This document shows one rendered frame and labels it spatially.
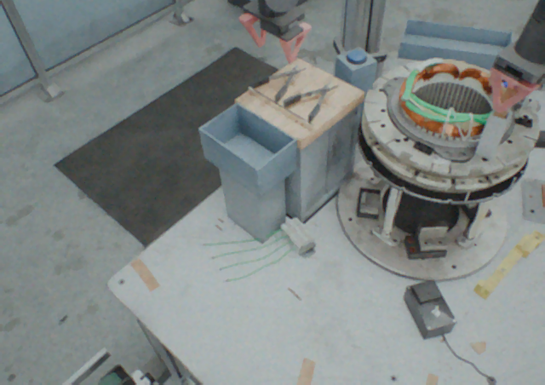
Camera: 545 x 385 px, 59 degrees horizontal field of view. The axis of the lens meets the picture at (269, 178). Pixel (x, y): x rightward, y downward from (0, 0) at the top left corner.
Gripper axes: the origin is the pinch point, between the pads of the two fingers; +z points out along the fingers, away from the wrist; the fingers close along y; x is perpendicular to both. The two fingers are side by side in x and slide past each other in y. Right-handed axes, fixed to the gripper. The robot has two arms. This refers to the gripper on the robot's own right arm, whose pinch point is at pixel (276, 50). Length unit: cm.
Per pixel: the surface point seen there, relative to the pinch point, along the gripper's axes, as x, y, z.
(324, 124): -2.0, 14.3, 9.8
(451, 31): 45.6, 15.1, 13.3
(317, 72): 9.9, 2.5, 10.3
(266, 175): -17.5, 13.3, 12.2
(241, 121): -9.2, -2.6, 14.3
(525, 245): 19, 55, 36
